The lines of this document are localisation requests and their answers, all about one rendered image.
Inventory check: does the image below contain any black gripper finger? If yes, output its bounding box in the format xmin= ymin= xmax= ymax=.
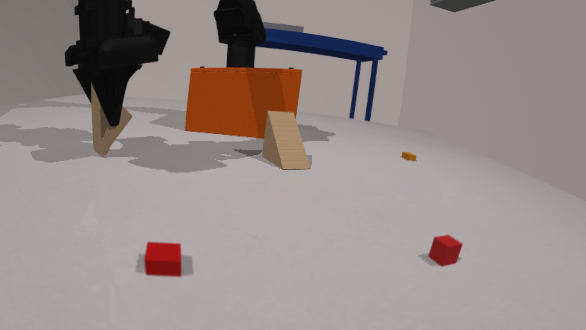
xmin=73 ymin=67 xmax=96 ymax=102
xmin=87 ymin=64 xmax=142 ymax=127

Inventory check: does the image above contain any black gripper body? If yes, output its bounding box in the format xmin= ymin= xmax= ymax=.
xmin=64 ymin=0 xmax=159 ymax=70

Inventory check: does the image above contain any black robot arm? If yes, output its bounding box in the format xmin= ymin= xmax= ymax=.
xmin=124 ymin=0 xmax=266 ymax=68

